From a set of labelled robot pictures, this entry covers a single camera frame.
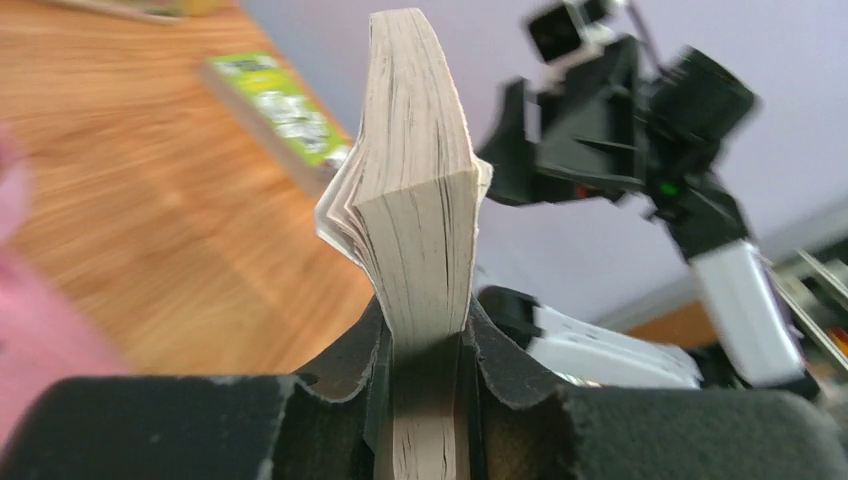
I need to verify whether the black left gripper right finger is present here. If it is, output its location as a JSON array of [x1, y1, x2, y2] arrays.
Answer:
[[462, 303, 847, 479]]

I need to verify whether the pink student backpack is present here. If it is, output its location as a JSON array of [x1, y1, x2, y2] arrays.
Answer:
[[1, 129, 129, 445]]

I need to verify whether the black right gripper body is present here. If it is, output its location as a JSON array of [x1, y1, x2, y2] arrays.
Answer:
[[477, 36, 648, 206]]

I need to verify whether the red comic book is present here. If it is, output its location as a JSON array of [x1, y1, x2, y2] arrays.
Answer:
[[315, 8, 492, 479]]

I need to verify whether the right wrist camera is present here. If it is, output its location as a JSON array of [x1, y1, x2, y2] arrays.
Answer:
[[525, 0, 619, 64]]

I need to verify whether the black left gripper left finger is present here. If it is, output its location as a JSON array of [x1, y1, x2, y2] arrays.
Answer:
[[1, 302, 388, 479]]

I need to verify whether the patterned serving tray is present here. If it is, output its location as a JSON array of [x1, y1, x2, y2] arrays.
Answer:
[[50, 0, 184, 24]]

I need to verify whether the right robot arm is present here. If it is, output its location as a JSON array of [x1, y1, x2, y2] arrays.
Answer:
[[479, 35, 824, 400]]

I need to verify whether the green comic book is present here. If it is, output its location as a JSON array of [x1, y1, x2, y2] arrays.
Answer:
[[199, 52, 350, 196]]

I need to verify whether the yellow mug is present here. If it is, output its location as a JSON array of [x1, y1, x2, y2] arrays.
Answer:
[[180, 0, 224, 17]]

